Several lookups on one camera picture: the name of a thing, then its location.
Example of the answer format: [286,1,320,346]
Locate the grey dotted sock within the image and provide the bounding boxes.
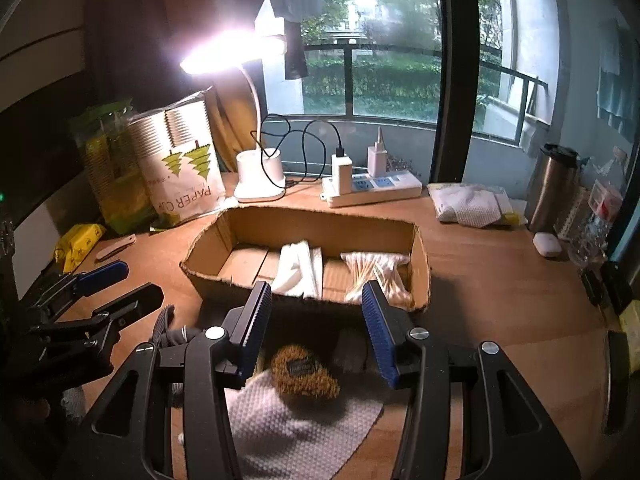
[150,304,201,348]

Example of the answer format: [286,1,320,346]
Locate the white textured cloth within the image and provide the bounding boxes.
[227,372,390,479]

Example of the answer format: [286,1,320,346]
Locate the brown plush toy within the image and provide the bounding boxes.
[270,344,341,401]

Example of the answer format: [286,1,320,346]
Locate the cotton swab pack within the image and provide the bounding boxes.
[341,252,413,311]

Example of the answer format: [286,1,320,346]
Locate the beige folding knife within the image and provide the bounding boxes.
[96,234,137,261]

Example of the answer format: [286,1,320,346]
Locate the green yellow plastic bag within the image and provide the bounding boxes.
[70,100,156,235]

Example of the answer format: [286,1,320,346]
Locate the paper cup pack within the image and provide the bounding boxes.
[128,91,226,228]

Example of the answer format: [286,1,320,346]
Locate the brown cardboard box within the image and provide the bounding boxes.
[180,206,431,311]

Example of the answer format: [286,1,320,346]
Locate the white earbuds case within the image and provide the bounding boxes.
[533,232,563,258]

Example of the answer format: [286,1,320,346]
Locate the white desk lamp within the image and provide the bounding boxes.
[180,28,285,204]

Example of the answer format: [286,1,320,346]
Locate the clear water bottle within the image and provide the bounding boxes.
[570,146,627,268]

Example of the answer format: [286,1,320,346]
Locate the wipes pack on table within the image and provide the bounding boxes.
[427,183,528,229]

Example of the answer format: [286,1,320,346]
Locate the steel thermos mug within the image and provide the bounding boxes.
[525,143,578,233]

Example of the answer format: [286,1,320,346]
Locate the white power strip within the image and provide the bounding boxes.
[320,170,423,208]

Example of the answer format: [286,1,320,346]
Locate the white charger adapter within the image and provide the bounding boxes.
[367,127,387,178]

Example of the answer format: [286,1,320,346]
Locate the brown curtain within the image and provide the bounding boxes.
[162,0,259,172]

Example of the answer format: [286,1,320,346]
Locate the hanging black trousers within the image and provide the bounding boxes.
[234,0,308,80]

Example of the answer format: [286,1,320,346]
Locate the black balcony railing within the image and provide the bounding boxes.
[302,40,548,144]

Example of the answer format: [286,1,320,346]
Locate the hanging teal towel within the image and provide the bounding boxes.
[597,18,639,143]

